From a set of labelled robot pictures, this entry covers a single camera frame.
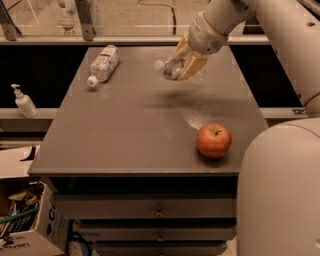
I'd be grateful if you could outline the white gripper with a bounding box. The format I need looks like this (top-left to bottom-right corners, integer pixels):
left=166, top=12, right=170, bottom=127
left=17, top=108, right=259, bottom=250
left=171, top=12, right=230, bottom=80

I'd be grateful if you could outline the clear water bottle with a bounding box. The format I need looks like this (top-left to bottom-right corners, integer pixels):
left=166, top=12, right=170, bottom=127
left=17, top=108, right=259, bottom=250
left=154, top=59, right=206, bottom=84

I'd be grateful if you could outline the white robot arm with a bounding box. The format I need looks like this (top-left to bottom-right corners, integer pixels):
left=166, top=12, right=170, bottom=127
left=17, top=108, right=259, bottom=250
left=174, top=0, right=320, bottom=256

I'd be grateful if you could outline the lying bottle with white label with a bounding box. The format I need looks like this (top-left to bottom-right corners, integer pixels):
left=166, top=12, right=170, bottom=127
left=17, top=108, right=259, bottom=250
left=87, top=45, right=121, bottom=88

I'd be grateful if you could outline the white bottle behind glass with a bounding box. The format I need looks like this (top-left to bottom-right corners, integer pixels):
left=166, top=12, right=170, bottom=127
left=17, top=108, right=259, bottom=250
left=57, top=0, right=76, bottom=34

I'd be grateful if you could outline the white pump dispenser bottle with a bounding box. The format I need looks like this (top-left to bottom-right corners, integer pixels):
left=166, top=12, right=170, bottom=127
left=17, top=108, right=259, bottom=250
left=11, top=84, right=39, bottom=118

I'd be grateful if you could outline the red apple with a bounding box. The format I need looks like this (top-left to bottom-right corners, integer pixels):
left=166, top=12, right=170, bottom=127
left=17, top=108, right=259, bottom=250
left=196, top=123, right=232, bottom=159

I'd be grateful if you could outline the grey drawer cabinet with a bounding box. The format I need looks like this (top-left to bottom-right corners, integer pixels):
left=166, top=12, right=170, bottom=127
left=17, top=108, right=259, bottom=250
left=30, top=47, right=266, bottom=256

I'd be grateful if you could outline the white cardboard box with clutter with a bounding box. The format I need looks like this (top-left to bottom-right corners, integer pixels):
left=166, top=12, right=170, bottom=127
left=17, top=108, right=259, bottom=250
left=0, top=146, right=68, bottom=256

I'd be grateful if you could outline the green stick in box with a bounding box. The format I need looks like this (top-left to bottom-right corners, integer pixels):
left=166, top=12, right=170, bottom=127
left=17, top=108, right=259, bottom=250
left=0, top=206, right=40, bottom=225

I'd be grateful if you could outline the grey metal railing frame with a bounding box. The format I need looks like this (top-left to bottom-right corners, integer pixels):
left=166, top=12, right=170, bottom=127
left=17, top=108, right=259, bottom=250
left=0, top=0, right=308, bottom=47

